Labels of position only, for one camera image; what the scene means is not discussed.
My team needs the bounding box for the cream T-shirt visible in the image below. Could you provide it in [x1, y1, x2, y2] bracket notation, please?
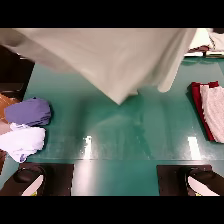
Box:
[0, 28, 198, 106]

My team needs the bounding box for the purple garment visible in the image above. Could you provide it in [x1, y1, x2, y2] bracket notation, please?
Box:
[3, 97, 52, 127]

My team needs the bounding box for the white textured garment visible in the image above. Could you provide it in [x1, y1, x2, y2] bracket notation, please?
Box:
[199, 84, 224, 144]

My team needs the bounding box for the pale folded garment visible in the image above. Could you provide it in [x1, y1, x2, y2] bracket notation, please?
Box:
[189, 28, 215, 51]

